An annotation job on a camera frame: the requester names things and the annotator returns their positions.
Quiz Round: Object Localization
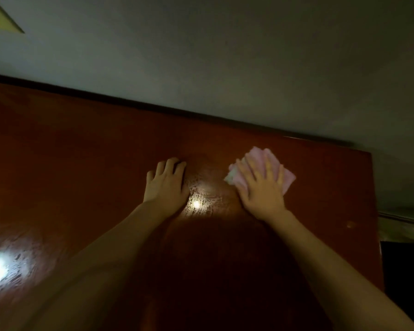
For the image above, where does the person's right hand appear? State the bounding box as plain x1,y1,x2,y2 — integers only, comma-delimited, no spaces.
232,156,288,223

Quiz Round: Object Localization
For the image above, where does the person's left hand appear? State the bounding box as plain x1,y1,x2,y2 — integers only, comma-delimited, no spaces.
142,158,191,219

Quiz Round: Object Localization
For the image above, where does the pink cleaning cloth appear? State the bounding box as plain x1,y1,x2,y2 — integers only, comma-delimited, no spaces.
224,147,297,197

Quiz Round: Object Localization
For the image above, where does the person's left forearm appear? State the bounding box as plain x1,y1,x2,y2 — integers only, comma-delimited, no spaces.
0,203,170,331

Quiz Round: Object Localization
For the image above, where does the person's right forearm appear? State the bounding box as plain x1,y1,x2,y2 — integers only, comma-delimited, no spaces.
269,211,414,331

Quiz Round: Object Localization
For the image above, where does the reddish wooden desk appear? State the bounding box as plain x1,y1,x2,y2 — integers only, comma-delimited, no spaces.
0,79,386,331

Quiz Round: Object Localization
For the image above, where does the black low cabinet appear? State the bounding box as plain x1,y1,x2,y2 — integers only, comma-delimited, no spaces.
381,241,414,331

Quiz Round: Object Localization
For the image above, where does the yellow wall sticker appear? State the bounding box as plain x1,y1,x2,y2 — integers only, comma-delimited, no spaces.
0,0,25,35

